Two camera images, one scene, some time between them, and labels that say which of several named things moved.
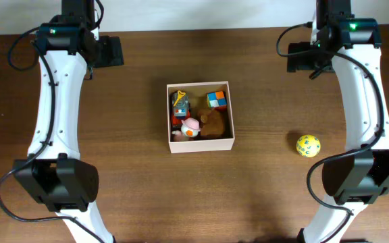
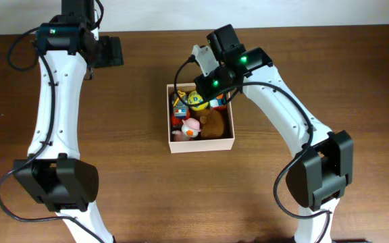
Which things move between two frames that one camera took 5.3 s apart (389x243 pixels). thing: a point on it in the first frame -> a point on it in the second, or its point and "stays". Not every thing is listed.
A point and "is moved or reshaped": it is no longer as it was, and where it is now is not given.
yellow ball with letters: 308,146 is moved or reshaped
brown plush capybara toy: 213,123 stays
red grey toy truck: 180,110 stays
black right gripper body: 312,61 -> 213,84
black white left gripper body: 115,56 stays
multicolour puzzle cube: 216,99 stays
